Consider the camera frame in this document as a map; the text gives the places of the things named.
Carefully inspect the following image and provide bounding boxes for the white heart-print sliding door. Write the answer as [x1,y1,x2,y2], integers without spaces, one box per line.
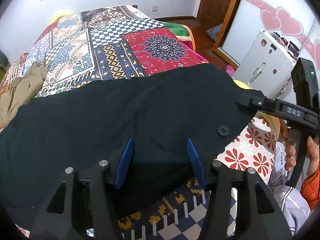
[212,0,320,80]

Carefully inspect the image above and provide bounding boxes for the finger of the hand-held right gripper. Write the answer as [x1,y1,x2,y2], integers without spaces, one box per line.
[236,95,279,117]

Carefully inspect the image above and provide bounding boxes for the grey floor bag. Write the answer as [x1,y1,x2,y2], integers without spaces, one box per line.
[206,24,223,42]

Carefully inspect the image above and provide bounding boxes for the white printed garment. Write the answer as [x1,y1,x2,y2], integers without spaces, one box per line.
[269,141,312,235]

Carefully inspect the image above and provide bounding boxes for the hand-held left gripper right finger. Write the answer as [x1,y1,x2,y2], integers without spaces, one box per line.
[186,137,293,240]

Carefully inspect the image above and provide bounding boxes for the orange striped quilt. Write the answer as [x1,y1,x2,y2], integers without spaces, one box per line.
[0,52,29,88]

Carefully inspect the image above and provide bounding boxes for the white suitcase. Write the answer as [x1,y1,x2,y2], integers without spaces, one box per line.
[235,29,300,98]

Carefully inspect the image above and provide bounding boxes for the yellow cushion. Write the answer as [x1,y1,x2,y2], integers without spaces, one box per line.
[232,80,282,140]

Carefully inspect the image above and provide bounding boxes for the khaki pants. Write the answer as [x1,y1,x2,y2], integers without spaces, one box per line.
[0,60,53,128]

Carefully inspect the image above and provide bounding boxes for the black pants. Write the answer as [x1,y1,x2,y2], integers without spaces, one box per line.
[0,64,265,230]

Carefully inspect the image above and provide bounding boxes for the person's right hand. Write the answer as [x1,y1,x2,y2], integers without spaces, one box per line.
[282,127,320,178]

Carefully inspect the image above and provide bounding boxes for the pink shoe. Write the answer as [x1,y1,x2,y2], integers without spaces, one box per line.
[225,64,237,77]

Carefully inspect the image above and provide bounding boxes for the green blanket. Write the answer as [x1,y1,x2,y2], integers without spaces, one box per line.
[160,21,195,50]

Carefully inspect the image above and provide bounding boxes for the red flower bed sheet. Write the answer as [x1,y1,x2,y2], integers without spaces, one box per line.
[215,116,279,187]

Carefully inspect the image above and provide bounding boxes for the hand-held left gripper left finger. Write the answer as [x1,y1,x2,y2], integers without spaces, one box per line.
[30,137,135,240]

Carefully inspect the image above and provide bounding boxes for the wooden room door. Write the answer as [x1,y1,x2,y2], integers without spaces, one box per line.
[196,0,238,23]

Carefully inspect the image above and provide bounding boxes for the patchwork printed blanket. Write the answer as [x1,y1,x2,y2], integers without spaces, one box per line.
[15,5,238,240]

